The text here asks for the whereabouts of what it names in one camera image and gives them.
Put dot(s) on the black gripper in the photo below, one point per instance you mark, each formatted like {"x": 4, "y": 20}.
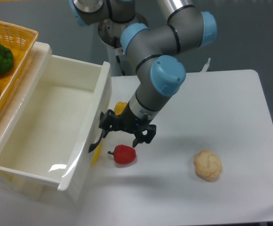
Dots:
{"x": 143, "y": 131}

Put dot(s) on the black top drawer handle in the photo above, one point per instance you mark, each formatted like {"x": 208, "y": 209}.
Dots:
{"x": 93, "y": 146}

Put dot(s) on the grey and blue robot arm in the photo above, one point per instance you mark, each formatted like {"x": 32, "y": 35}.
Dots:
{"x": 151, "y": 53}

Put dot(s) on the white drawer cabinet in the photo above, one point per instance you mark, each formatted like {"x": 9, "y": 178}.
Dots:
{"x": 32, "y": 71}

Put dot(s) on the yellow bell pepper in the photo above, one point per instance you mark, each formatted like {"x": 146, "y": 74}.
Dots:
{"x": 119, "y": 107}

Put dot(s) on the red bell pepper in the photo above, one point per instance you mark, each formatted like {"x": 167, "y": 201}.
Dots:
{"x": 123, "y": 154}

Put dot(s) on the yellow banana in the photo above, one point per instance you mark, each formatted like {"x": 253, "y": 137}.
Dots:
{"x": 96, "y": 155}

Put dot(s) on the beige cauliflower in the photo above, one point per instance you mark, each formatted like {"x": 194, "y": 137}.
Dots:
{"x": 207, "y": 165}

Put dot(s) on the yellow woven basket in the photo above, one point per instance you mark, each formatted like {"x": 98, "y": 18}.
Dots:
{"x": 19, "y": 40}

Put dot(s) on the white metal mounting bracket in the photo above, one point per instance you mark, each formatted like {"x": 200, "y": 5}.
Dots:
{"x": 206, "y": 66}

